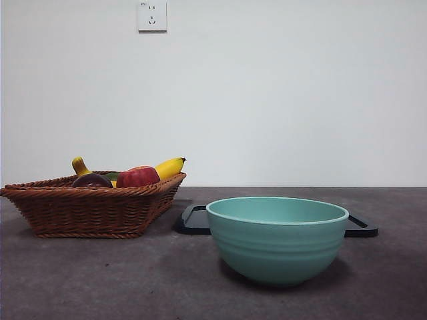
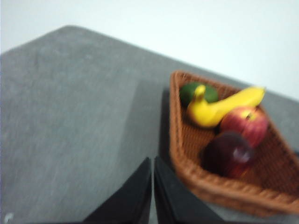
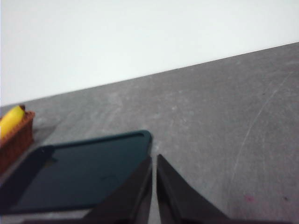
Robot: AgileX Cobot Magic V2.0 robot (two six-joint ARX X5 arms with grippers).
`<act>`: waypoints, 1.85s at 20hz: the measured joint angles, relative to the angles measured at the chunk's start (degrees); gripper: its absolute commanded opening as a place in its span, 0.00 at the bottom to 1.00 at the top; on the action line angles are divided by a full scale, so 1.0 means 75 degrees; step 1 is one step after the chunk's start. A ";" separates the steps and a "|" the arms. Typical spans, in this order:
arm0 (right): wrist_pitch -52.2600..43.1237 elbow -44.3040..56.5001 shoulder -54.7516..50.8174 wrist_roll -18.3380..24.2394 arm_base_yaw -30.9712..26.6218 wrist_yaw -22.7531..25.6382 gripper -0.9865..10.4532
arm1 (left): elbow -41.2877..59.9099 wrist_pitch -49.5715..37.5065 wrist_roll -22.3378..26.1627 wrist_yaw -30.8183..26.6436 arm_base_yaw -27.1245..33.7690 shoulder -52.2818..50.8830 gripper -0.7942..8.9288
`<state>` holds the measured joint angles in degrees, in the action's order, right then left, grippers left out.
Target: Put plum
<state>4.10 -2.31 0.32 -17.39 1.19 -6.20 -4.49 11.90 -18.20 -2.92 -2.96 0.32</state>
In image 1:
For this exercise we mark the teal ribbed bowl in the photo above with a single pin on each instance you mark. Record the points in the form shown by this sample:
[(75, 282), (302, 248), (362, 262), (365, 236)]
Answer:
[(277, 250)]

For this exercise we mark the dark purple plum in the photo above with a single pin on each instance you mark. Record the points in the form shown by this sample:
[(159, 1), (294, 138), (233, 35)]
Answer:
[(91, 181)]

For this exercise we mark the yellow banana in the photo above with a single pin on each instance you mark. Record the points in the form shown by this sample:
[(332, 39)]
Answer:
[(170, 168)]

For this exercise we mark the dark rectangular tray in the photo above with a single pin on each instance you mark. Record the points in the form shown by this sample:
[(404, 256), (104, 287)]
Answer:
[(197, 223)]

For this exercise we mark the red apple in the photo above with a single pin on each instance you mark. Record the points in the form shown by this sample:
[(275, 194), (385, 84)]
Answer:
[(136, 177)]

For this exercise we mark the green fruit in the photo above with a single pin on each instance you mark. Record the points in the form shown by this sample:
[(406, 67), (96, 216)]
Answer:
[(111, 175)]

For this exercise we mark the brown wicker basket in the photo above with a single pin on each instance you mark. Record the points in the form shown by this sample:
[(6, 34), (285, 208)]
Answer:
[(90, 213)]

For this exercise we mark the white wall socket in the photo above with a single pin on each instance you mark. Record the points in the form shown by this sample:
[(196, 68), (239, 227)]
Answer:
[(152, 16)]

